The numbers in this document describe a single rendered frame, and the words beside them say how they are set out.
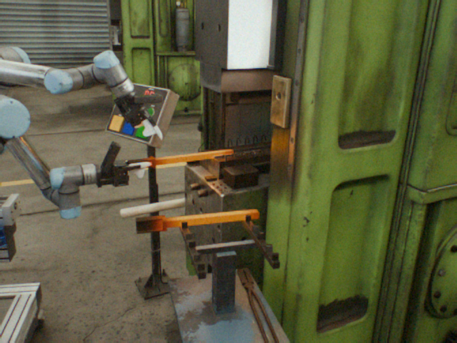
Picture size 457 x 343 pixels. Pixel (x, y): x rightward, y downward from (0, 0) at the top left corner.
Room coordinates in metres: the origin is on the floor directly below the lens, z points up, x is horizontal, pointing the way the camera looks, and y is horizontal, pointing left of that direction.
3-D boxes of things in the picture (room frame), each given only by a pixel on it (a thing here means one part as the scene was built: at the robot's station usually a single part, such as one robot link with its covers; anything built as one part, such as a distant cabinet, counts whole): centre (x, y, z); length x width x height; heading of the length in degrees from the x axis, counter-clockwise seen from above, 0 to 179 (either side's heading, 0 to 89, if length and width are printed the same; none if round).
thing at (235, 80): (1.84, -0.12, 1.32); 0.42 x 0.20 x 0.10; 117
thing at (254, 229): (1.16, 0.00, 0.93); 0.23 x 0.06 x 0.02; 106
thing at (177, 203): (2.01, 0.31, 0.62); 0.44 x 0.05 x 0.05; 117
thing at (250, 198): (1.80, -0.15, 0.69); 0.56 x 0.38 x 0.45; 117
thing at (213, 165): (1.84, -0.12, 0.96); 0.42 x 0.20 x 0.09; 117
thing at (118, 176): (1.54, 0.43, 0.98); 0.12 x 0.08 x 0.09; 117
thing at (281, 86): (1.53, -0.19, 1.27); 0.09 x 0.02 x 0.17; 27
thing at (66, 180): (1.46, 0.57, 0.98); 0.11 x 0.08 x 0.09; 117
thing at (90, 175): (1.50, 0.50, 0.99); 0.08 x 0.05 x 0.08; 27
